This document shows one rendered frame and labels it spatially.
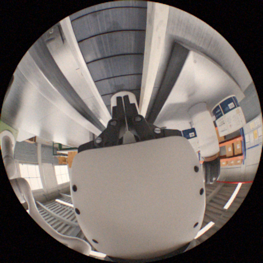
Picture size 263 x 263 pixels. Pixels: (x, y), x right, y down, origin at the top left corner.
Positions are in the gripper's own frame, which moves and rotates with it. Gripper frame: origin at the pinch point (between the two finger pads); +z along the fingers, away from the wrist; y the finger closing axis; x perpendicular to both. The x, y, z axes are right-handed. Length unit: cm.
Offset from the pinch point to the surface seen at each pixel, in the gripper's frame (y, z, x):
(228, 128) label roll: 41.3, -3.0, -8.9
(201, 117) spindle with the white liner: 24.8, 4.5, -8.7
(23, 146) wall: -550, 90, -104
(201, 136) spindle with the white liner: 23.8, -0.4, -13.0
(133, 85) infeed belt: 2.2, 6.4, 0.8
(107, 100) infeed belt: -3.3, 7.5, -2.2
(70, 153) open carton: -137, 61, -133
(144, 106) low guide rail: 3.6, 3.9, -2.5
